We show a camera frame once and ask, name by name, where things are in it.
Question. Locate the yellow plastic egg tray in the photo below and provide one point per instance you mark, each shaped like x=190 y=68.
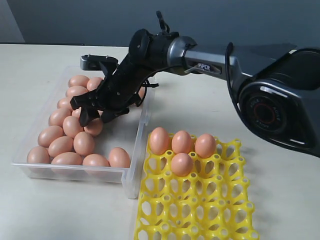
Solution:
x=210 y=203

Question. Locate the clear plastic egg bin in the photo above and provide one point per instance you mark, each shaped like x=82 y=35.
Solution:
x=127 y=131

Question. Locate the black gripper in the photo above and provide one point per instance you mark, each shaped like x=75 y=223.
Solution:
x=113 y=95

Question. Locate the brown egg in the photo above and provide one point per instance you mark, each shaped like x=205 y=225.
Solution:
x=60 y=145
x=71 y=126
x=49 y=134
x=38 y=155
x=58 y=116
x=78 y=80
x=205 y=145
x=64 y=103
x=119 y=158
x=141 y=93
x=159 y=141
x=95 y=160
x=67 y=158
x=76 y=113
x=93 y=83
x=75 y=90
x=181 y=142
x=181 y=164
x=94 y=127
x=83 y=144

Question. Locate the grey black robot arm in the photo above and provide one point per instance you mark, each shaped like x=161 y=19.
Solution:
x=275 y=89

